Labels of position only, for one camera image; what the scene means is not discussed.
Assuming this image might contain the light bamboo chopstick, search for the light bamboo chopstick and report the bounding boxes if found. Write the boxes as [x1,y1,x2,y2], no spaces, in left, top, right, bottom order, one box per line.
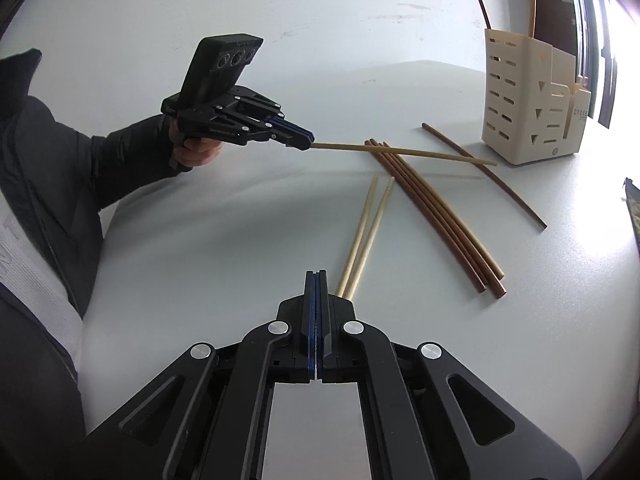
[335,174,378,297]
[310,143,497,167]
[342,178,395,300]

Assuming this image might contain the person's left forearm black sleeve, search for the person's left forearm black sleeve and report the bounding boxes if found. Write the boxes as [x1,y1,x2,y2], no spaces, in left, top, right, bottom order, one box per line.
[1,96,184,313]

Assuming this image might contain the person's left hand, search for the person's left hand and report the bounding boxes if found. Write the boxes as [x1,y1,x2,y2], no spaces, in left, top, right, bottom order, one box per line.
[169,118,224,169]

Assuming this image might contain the person's torso dark jacket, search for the person's torso dark jacket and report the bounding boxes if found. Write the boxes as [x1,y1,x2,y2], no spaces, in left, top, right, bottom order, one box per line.
[1,49,86,479]

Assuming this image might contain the cream plastic utensil holder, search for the cream plastic utensil holder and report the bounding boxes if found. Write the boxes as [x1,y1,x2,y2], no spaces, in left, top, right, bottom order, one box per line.
[482,29,591,166]

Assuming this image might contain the dark wooden wardrobe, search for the dark wooden wardrobe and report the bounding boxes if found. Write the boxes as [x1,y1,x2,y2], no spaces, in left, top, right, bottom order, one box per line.
[535,0,592,86]

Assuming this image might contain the olive green cloth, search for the olive green cloth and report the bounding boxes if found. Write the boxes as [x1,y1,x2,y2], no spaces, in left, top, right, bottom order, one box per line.
[624,178,640,250]

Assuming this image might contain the glass balcony door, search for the glass balcony door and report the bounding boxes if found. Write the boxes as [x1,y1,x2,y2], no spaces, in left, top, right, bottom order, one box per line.
[575,0,639,128]

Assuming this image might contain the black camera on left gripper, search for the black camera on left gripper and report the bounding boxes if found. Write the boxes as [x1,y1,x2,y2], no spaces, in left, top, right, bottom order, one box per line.
[178,34,264,110]

